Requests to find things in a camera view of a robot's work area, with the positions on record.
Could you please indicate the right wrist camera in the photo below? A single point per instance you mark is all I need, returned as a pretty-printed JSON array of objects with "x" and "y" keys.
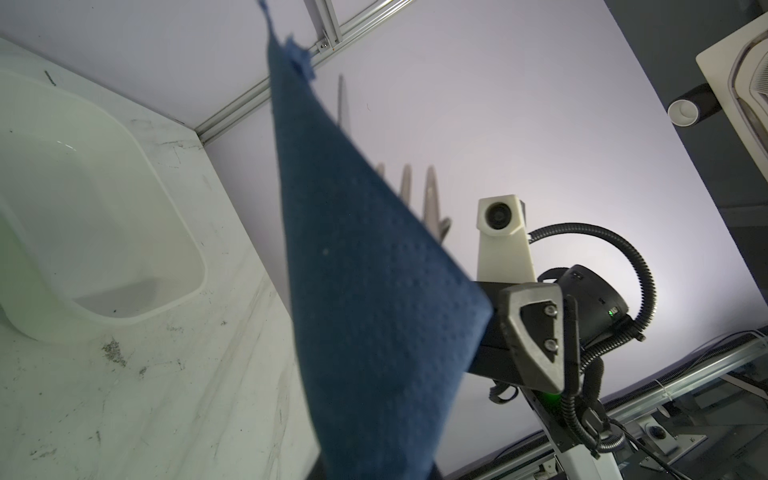
[{"x": 504, "y": 252}]

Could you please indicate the silver fork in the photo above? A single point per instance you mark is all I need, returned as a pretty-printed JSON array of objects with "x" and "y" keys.
[{"x": 432, "y": 220}]

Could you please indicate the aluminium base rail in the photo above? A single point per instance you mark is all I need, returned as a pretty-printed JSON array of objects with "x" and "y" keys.
[{"x": 704, "y": 365}]

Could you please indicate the white rectangular tray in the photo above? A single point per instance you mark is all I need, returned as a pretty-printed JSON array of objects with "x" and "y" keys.
[{"x": 90, "y": 239}]

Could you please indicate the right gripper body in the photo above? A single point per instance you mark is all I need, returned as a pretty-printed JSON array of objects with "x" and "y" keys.
[{"x": 539, "y": 331}]

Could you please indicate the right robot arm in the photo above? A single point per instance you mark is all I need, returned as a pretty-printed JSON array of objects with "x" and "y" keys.
[{"x": 584, "y": 443}]

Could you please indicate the aluminium frame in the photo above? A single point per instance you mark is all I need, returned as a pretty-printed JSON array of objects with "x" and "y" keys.
[{"x": 336, "y": 37}]

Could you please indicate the dark blue paper napkin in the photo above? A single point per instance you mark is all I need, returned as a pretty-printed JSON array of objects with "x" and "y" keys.
[{"x": 385, "y": 322}]

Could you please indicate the ceiling air conditioner unit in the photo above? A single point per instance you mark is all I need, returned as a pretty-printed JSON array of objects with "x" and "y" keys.
[{"x": 735, "y": 69}]

